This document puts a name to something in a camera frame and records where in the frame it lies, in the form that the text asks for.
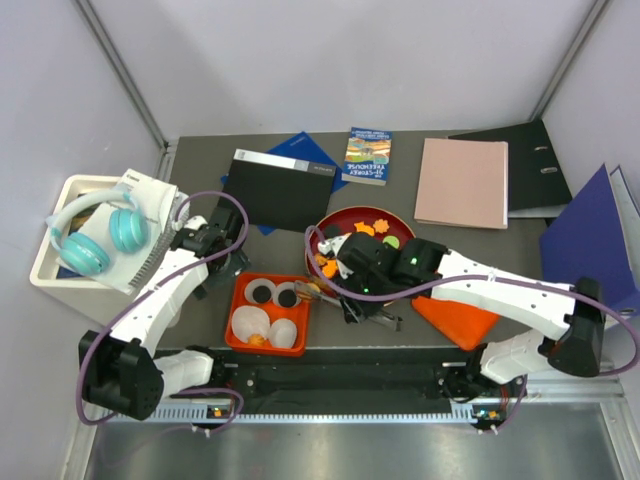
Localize teal headphones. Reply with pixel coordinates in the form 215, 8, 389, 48
46, 186, 150, 277

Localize white spiral manual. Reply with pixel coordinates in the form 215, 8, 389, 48
75, 169, 186, 294

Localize green macaron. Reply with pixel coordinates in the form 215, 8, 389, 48
383, 235, 400, 249

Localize colourful paperback book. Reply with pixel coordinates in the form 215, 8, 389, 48
341, 127, 392, 186

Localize white paper cup bottom-left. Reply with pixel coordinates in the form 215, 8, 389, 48
231, 305, 271, 345

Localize black cookie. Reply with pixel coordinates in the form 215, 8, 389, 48
250, 285, 272, 304
277, 289, 298, 308
323, 224, 342, 238

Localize orange swirl cookie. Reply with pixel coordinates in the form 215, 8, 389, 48
247, 334, 266, 347

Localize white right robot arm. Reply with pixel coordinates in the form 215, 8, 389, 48
317, 233, 605, 396

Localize blue ring binder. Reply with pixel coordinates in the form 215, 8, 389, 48
539, 166, 639, 318

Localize orange cookie box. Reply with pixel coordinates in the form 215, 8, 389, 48
225, 273, 310, 357

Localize orange box lid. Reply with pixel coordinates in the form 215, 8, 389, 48
411, 296, 500, 351

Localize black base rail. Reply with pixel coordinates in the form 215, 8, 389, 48
149, 347, 551, 414

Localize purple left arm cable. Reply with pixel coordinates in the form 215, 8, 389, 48
74, 191, 250, 434

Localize orange fish cookie top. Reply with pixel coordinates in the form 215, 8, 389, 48
354, 222, 376, 236

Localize white paper cup bottom-right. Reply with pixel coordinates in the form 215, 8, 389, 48
268, 318, 297, 349

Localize orange fish cookie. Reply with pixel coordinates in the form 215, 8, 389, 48
354, 222, 376, 236
321, 260, 339, 279

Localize grey cable duct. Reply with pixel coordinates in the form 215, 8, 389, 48
99, 403, 506, 425

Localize white paper cup top-right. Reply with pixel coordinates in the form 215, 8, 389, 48
273, 282, 301, 308

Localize black notebook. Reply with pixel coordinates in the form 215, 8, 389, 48
223, 149, 337, 232

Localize red round tray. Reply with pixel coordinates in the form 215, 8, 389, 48
305, 205, 419, 306

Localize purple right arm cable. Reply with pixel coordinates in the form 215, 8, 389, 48
304, 224, 640, 436

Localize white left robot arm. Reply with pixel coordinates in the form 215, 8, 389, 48
75, 207, 249, 425

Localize orange flower cookie top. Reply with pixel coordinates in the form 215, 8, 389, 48
373, 219, 390, 234

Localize white storage bin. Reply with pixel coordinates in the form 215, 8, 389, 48
29, 175, 153, 325

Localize black ring binder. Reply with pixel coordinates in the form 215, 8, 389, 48
450, 120, 572, 219

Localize pink folder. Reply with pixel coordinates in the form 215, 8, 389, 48
414, 138, 508, 230

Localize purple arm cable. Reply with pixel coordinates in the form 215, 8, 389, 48
74, 191, 250, 434
304, 224, 640, 436

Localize metal tongs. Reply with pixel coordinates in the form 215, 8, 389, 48
294, 280, 402, 332

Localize white paper cup top-left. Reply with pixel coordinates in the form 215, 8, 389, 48
244, 278, 276, 305

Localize orange fish cookie bottom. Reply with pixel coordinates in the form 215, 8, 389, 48
321, 260, 339, 279

